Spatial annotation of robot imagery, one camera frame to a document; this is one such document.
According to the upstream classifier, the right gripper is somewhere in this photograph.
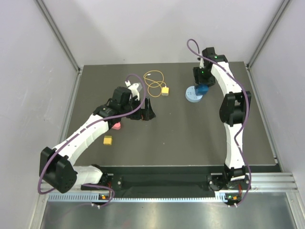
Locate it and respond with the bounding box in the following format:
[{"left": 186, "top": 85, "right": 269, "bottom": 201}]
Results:
[{"left": 193, "top": 66, "right": 214, "bottom": 89}]

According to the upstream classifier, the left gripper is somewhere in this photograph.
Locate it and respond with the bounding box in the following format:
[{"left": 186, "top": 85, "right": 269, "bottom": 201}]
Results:
[{"left": 121, "top": 97, "right": 155, "bottom": 121}]

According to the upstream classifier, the dark blue cube socket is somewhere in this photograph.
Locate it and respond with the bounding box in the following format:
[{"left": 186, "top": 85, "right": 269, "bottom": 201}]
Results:
[{"left": 194, "top": 84, "right": 209, "bottom": 96}]

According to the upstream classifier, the yellow cube plug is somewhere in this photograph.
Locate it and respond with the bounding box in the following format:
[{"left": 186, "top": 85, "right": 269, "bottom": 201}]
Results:
[{"left": 103, "top": 135, "right": 112, "bottom": 146}]

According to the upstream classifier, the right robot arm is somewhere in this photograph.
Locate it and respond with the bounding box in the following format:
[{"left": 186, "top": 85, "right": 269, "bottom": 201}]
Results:
[{"left": 193, "top": 47, "right": 251, "bottom": 190}]

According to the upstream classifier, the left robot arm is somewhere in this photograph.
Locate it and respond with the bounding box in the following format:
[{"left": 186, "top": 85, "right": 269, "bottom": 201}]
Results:
[{"left": 39, "top": 83, "right": 155, "bottom": 193}]

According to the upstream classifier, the light blue round power strip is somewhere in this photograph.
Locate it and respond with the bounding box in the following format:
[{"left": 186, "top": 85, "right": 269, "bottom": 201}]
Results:
[{"left": 185, "top": 86, "right": 203, "bottom": 103}]

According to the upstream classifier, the pink triangular power strip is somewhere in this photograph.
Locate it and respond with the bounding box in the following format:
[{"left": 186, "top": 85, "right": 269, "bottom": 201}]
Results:
[{"left": 112, "top": 122, "right": 121, "bottom": 130}]

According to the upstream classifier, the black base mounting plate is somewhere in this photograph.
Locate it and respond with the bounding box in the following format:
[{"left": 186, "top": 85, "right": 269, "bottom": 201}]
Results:
[{"left": 102, "top": 174, "right": 226, "bottom": 191}]

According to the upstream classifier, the yellow charger with cable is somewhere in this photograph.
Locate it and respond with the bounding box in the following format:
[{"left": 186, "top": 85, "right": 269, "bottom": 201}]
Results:
[{"left": 161, "top": 86, "right": 169, "bottom": 96}]

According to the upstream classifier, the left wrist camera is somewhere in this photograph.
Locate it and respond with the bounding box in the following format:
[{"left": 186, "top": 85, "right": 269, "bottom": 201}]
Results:
[{"left": 125, "top": 80, "right": 142, "bottom": 101}]

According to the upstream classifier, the yellow charging cable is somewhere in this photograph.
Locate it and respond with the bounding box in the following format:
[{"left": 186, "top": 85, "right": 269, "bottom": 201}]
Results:
[{"left": 143, "top": 70, "right": 166, "bottom": 98}]

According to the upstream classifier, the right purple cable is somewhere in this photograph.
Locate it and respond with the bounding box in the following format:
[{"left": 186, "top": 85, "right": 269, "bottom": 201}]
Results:
[{"left": 186, "top": 39, "right": 252, "bottom": 207}]

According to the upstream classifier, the slotted cable duct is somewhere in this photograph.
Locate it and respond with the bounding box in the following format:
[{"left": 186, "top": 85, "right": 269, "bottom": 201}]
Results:
[{"left": 48, "top": 192, "right": 240, "bottom": 203}]

